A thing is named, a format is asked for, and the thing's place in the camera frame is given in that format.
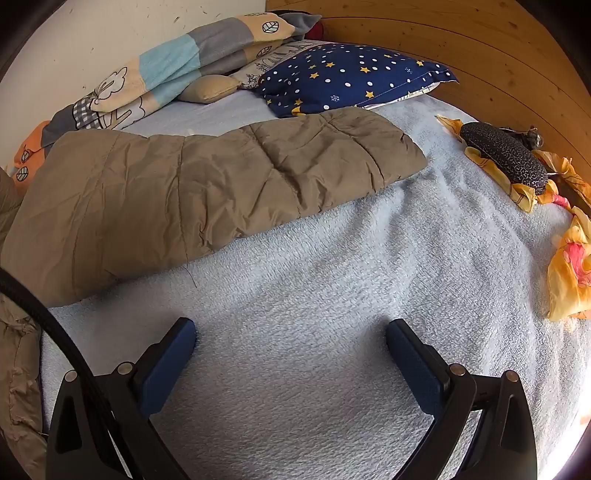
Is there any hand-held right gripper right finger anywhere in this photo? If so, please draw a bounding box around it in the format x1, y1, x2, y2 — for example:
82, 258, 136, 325
386, 318, 539, 480

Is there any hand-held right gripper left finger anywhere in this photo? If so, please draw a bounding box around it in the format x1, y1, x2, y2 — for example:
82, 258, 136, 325
45, 317, 198, 480

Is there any brown puffer jacket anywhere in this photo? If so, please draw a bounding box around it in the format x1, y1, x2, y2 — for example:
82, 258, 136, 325
0, 107, 428, 480

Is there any light blue bed sheet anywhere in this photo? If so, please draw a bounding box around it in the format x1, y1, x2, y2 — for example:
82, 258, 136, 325
39, 88, 591, 480

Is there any yellow floral cloth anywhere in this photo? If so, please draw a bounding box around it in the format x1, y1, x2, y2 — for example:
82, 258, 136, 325
436, 114, 591, 321

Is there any black patterned glasses case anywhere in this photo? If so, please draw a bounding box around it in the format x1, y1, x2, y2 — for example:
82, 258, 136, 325
459, 121, 549, 195

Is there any small dark object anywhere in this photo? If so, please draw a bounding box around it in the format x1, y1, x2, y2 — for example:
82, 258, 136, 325
501, 126, 546, 151

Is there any small beige pillow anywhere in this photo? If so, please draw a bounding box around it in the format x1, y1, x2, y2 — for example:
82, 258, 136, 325
178, 74, 241, 104

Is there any navy star pillow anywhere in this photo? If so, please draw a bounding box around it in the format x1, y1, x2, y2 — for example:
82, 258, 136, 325
256, 41, 459, 118

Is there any long patchwork patterned pillow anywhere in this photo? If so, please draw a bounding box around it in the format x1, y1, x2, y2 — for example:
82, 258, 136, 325
13, 11, 324, 185

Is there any white printed pillow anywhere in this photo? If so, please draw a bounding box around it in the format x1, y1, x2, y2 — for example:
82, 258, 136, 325
238, 39, 333, 90

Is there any wooden headboard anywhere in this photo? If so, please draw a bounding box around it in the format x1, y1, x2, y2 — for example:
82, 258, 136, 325
265, 0, 591, 208

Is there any black cable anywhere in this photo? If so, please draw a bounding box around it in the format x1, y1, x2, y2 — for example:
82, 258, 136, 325
0, 268, 134, 480

